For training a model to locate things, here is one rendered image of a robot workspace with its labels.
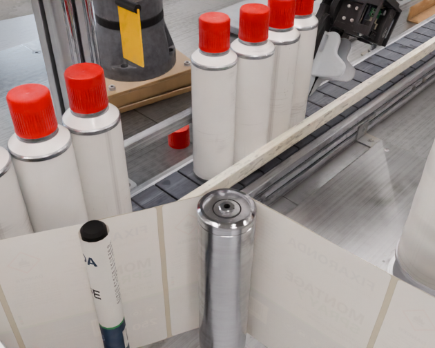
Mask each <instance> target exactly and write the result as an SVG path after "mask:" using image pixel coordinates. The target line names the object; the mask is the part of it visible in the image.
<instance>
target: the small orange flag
mask: <svg viewBox="0 0 435 348"><path fill-rule="evenodd" d="M115 4H116V5H117V7H118V13H119V25H120V32H121V38H122V50H123V56H124V58H125V59H127V60H129V61H131V62H133V63H135V64H137V65H139V66H141V67H144V56H143V47H142V31H141V23H140V15H139V13H140V11H141V6H140V5H139V4H137V3H134V2H132V1H129V0H115Z"/></svg>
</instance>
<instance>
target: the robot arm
mask: <svg viewBox="0 0 435 348"><path fill-rule="evenodd" d="M136 3H137V4H139V5H140V6H141V11H140V13H139V15H140V23H141V31H142V47H143V56H144V67H141V66H139V65H137V64H135V63H133V62H131V61H129V60H127V59H125V58H124V56H123V50H122V38H121V32H120V25H119V13H118V7H117V5H116V4H115V0H93V8H94V13H95V21H96V26H95V27H96V32H97V41H98V46H99V55H100V60H101V67H102V68H103V69H104V77H105V78H107V79H112V80H115V81H126V82H134V81H146V80H149V79H154V78H156V77H159V76H162V75H164V74H165V73H167V72H168V71H169V70H171V69H172V68H173V66H174V65H175V62H176V51H175V45H174V43H173V40H172V38H171V35H170V32H169V31H168V28H167V26H166V23H165V20H164V10H163V0H142V1H138V2H136ZM399 5H400V4H399V3H398V2H397V1H396V0H322V2H321V3H320V7H319V9H318V11H317V13H316V18H317V19H318V20H319V24H318V31H317V36H316V45H315V50H314V56H313V65H312V70H311V79H310V84H309V94H308V95H309V96H311V95H312V94H313V93H314V92H315V90H316V89H317V88H318V87H319V85H320V84H321V83H322V81H323V80H330V81H351V80H352V79H353V78H354V75H355V73H356V69H355V68H354V67H353V66H352V64H351V63H350V62H349V60H348V55H349V52H350V50H351V42H350V40H348V38H349V36H352V37H355V38H357V40H358V41H361V42H363V43H366V44H369V45H372V44H376V45H378V46H383V47H386V45H387V42H388V41H389V38H390V36H391V34H392V32H393V30H394V27H395V25H396V23H397V21H398V18H399V16H400V14H401V12H402V10H401V9H400V8H399ZM393 20H394V22H393V24H392V26H391V28H390V30H389V27H390V25H391V23H392V21H393ZM388 30H389V33H388V35H387V37H386V38H385V36H386V34H387V31H388Z"/></svg>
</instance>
